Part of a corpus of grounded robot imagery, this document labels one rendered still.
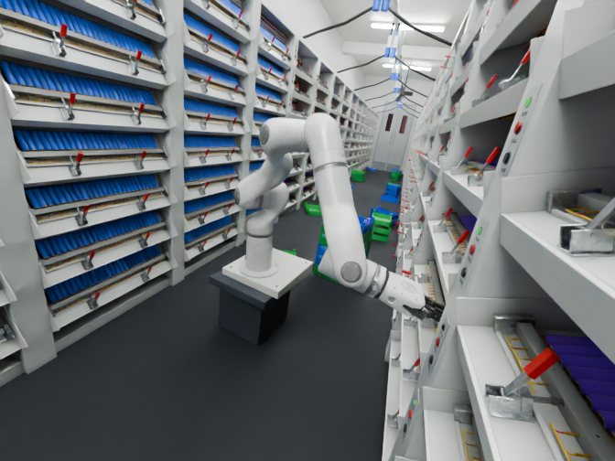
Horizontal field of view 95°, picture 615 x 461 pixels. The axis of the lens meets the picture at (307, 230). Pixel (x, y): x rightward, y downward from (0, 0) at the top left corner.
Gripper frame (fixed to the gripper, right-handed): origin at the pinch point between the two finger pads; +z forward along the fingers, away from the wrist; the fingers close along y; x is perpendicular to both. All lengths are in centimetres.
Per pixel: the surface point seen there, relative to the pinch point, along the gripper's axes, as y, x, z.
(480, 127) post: 51, -44, -3
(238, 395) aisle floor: 2, 71, -38
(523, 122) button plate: -15.0, -41.9, -13.9
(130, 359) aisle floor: -1, 82, -84
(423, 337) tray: -1.1, 8.1, 0.4
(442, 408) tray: -22.7, 5.1, 0.4
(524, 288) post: -20.9, -21.7, -2.0
